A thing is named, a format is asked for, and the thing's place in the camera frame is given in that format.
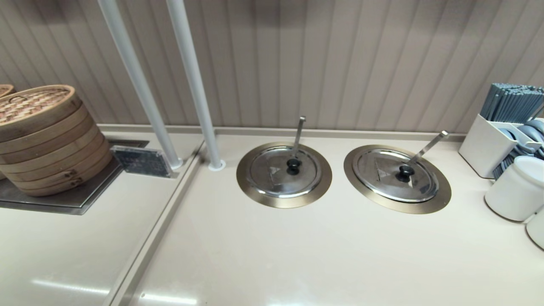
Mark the clear acrylic label sign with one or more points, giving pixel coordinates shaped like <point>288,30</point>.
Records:
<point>142,161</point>

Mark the slanted white metal pole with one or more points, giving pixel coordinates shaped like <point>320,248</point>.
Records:
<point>136,76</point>

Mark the steel pot lid black knob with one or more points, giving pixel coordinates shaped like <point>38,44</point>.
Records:
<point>272,187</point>
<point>382,182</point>

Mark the white metal pole with flange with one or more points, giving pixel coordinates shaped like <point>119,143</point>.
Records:
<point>193,76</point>

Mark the white cutlery holder box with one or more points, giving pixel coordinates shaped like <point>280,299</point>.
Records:
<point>480,144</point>

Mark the steel steamer base plate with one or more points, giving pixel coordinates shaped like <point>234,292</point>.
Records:
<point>63,205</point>

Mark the grey chopsticks bundle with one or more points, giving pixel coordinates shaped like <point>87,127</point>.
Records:
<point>510,104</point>

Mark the steel ladle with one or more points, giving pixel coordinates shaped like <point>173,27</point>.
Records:
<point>427,146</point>

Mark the white ceramic jar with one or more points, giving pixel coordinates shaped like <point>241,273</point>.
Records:
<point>537,229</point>
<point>514,191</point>

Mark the stacked bamboo steamer baskets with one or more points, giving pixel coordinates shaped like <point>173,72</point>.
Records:
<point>51,144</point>

